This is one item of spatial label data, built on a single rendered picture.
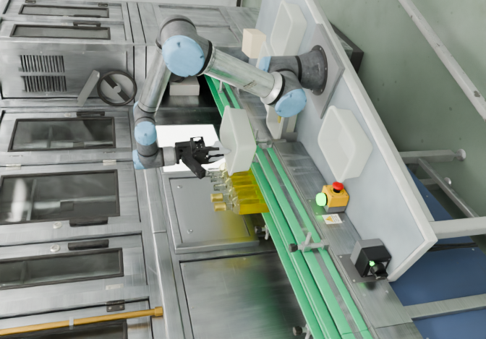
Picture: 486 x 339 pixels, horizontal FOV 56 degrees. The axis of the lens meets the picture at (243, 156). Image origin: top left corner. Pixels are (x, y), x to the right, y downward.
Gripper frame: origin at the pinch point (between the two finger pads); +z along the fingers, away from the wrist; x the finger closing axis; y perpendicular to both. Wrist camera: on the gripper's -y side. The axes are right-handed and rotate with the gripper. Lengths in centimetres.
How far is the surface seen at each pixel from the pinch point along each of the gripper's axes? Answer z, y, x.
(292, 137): 32.3, 15.2, 12.8
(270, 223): 13.6, -21.6, 19.9
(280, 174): 19.1, -8.6, 6.2
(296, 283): 14, -50, 13
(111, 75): -45, 91, 32
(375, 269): 31, -61, -12
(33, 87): -86, 92, 36
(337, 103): 38.5, -1.4, -22.4
